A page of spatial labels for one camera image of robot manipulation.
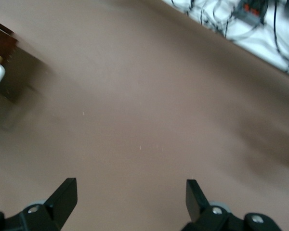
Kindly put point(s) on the grey power strip red switches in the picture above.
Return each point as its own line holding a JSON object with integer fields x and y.
{"x": 249, "y": 10}

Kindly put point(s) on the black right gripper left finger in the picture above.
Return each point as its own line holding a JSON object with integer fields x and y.
{"x": 65, "y": 197}

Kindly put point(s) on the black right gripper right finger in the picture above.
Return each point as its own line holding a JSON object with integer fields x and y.
{"x": 193, "y": 199}

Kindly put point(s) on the brown table cover sheet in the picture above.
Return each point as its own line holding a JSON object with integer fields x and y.
{"x": 135, "y": 96}

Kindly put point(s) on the dark brown wooden cabinet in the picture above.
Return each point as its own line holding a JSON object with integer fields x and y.
{"x": 4, "y": 41}

